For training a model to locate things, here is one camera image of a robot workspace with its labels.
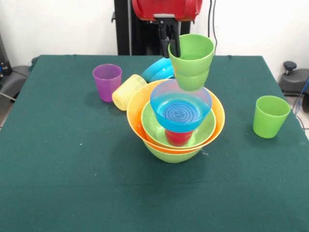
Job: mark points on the large orange plastic bowl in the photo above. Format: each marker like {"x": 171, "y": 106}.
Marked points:
{"x": 137, "y": 106}

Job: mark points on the ribbed cyan plastic bowl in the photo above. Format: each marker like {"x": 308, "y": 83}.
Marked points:
{"x": 157, "y": 70}

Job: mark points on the purple plastic cup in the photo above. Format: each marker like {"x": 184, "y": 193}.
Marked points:
{"x": 106, "y": 82}

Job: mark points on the red plastic cup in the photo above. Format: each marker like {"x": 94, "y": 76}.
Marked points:
{"x": 178, "y": 139}

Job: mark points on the green plastic bowl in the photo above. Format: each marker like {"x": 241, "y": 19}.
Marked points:
{"x": 150, "y": 120}
{"x": 173, "y": 158}

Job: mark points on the black stand base with knob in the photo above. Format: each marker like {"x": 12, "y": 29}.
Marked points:
{"x": 294, "y": 79}

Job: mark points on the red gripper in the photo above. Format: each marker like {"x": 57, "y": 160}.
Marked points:
{"x": 144, "y": 9}

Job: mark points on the green plastic cup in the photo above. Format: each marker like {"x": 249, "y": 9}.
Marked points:
{"x": 193, "y": 70}
{"x": 270, "y": 118}

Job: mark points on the yellow plastic cup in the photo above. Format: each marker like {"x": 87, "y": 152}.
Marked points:
{"x": 125, "y": 93}

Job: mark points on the dark green table cloth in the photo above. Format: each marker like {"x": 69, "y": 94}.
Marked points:
{"x": 72, "y": 188}

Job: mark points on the translucent blue plastic bowl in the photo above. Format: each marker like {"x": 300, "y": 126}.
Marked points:
{"x": 181, "y": 113}

